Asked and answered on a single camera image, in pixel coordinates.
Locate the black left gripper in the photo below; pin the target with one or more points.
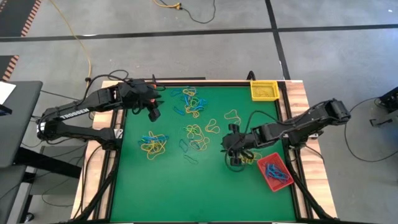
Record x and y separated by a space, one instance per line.
144 96

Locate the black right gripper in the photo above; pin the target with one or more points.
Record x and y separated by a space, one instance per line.
237 143

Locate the yellow rubber band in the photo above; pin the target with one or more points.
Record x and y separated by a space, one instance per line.
195 114
232 117
212 126
189 91

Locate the blue rubber bands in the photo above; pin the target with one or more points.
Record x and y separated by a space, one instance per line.
195 145
275 172
152 137

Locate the yellow rubber bands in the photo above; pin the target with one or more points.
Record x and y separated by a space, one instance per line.
199 137
264 91
154 149
250 160

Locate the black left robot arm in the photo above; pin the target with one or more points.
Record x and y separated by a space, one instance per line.
99 101

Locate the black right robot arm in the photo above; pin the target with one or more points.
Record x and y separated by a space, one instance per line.
304 122

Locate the tangled yellow rubber bands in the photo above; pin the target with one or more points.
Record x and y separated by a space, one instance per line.
154 149
250 160
199 137

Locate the tangled blue rubber bands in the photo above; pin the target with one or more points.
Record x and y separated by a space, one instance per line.
195 145
152 137

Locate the tangled green rubber bands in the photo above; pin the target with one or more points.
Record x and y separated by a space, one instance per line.
142 141
189 129

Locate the green rubber band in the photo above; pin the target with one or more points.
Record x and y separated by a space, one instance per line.
186 156
194 100

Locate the black clamp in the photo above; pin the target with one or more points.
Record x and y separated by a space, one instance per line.
153 78
251 75

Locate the red plastic basket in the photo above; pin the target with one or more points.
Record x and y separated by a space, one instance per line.
264 158

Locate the black flat bar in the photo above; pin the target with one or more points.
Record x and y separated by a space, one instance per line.
180 78

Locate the wooden table side panel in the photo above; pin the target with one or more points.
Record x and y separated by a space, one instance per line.
104 119
317 174

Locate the green table mat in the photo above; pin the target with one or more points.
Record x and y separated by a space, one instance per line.
202 193

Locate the yellow plastic basket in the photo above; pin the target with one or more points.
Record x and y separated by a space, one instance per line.
253 98

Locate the black desk leg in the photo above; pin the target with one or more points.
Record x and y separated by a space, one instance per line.
46 163

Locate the grey desk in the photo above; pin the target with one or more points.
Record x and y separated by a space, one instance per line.
21 124

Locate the white paper sheet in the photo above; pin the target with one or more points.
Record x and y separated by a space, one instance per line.
6 91

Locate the dark device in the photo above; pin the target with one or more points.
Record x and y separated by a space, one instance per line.
4 110

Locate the black mat with striped edge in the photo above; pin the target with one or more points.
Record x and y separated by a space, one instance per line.
15 15
6 67

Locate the black caster wheel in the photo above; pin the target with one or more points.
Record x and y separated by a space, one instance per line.
29 216

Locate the black equipment stand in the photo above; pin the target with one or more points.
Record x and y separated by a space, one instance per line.
388 102

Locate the black table frame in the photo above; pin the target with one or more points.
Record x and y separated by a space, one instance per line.
217 84

